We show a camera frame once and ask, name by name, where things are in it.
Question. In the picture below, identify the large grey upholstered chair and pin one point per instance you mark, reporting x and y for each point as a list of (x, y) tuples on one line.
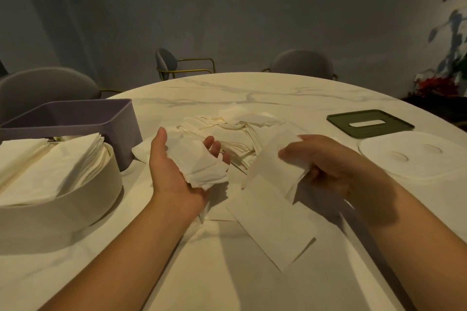
[(43, 88)]

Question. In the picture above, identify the long white tissue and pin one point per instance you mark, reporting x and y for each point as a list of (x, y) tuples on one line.
[(272, 212)]

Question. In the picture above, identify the person's right thumb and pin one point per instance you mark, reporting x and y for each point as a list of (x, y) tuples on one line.
[(292, 153)]

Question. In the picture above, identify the green slotted tissue box lid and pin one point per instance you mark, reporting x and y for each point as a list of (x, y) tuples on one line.
[(343, 123)]

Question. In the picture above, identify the person's left thumb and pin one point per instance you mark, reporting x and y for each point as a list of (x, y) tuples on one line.
[(159, 143)]

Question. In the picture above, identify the person's left hand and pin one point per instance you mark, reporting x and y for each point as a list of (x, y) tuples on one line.
[(166, 176)]

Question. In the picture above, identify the purple rectangular tissue box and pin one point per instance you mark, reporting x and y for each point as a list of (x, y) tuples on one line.
[(116, 128)]

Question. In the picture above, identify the person's right hand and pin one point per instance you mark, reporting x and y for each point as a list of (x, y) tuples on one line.
[(335, 165)]

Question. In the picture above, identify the small white tissue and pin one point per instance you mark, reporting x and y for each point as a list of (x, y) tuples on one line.
[(195, 165)]

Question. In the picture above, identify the grey chair with gold frame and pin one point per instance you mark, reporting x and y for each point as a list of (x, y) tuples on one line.
[(164, 59)]

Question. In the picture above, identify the green leafy plant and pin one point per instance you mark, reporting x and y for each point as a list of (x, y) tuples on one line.
[(456, 30)]

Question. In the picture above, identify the person's left forearm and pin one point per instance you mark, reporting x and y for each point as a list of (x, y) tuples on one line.
[(127, 259)]

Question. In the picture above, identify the white oval container lid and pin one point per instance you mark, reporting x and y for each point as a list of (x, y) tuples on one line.
[(412, 157)]

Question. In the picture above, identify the stack of folded white tissues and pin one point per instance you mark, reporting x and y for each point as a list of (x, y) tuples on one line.
[(47, 165)]

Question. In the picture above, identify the pile of loose white tissues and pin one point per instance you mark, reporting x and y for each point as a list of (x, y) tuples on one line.
[(237, 128)]

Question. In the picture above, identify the red flowers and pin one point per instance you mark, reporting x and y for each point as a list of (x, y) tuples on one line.
[(436, 85)]

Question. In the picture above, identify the white oval tissue container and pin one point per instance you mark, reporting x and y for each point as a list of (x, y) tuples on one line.
[(73, 205)]

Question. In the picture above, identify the person's left middle finger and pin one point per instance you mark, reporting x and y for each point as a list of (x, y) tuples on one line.
[(216, 149)]

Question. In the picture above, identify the person's right forearm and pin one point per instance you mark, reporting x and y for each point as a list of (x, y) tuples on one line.
[(412, 234)]

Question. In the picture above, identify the grey round-backed chair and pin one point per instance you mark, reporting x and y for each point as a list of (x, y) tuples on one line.
[(302, 63)]

